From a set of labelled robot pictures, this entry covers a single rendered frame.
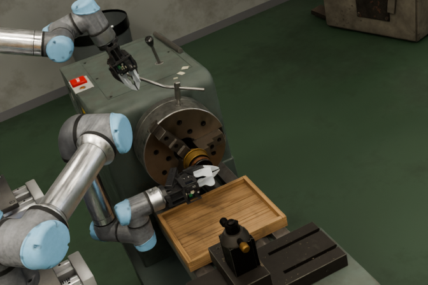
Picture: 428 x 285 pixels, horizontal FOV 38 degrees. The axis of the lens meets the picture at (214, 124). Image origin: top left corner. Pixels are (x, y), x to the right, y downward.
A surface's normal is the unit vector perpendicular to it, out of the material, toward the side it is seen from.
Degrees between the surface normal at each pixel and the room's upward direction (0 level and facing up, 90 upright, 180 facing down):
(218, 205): 0
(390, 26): 90
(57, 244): 91
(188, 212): 0
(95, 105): 0
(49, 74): 90
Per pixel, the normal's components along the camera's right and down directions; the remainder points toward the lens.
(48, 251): 0.88, 0.07
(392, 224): -0.21, -0.85
